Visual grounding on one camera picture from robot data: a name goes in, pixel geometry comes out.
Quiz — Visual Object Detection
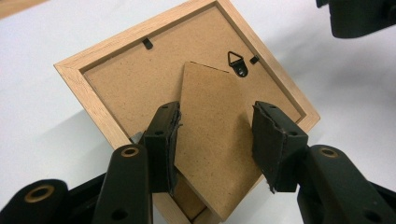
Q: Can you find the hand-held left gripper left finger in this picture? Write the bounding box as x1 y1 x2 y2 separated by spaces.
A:
138 101 183 196

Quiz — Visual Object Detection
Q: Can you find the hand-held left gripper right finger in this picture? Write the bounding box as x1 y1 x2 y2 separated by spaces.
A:
250 100 309 194

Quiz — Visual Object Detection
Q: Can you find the wooden picture frame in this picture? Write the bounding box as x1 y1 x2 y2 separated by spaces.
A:
53 0 321 224

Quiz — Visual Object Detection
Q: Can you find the white table mat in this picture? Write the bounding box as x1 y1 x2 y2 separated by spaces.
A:
0 0 396 224

